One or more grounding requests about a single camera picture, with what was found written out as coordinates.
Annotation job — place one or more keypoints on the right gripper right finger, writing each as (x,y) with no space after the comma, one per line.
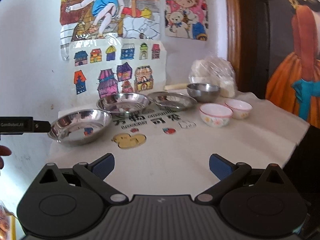
(229,174)

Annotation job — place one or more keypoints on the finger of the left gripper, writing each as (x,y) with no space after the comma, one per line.
(41,126)

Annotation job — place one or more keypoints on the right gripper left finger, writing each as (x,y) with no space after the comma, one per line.
(92,176)

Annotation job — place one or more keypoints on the white ceramic bowl front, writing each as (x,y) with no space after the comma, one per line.
(215,115)

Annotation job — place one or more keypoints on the white ceramic bowl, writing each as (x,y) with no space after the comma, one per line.
(215,115)
(241,109)

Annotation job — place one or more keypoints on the white ceramic bowl back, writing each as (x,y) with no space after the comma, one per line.
(241,109)

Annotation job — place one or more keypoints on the deep steel bowl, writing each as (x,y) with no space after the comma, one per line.
(203,92)

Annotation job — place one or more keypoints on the wide steel plate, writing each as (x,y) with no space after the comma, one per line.
(172,101)

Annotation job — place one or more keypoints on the person's left hand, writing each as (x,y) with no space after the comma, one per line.
(4,152)

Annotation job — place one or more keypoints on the white printed tablecloth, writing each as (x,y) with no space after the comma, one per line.
(168,153)

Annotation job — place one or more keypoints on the houses drawing paper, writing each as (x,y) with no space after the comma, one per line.
(98,68)

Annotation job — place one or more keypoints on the plastic bag of buns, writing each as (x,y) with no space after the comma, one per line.
(215,71)

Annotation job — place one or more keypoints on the wooden rolling pin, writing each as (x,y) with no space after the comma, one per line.
(176,86)

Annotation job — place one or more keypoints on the orange dress woman painting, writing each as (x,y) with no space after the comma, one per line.
(294,57)

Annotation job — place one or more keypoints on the boy with fan drawing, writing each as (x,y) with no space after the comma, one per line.
(98,19)

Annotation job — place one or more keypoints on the girl with teddy drawing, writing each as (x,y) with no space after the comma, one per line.
(186,19)

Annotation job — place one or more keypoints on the brown wooden door frame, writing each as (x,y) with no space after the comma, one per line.
(234,35)

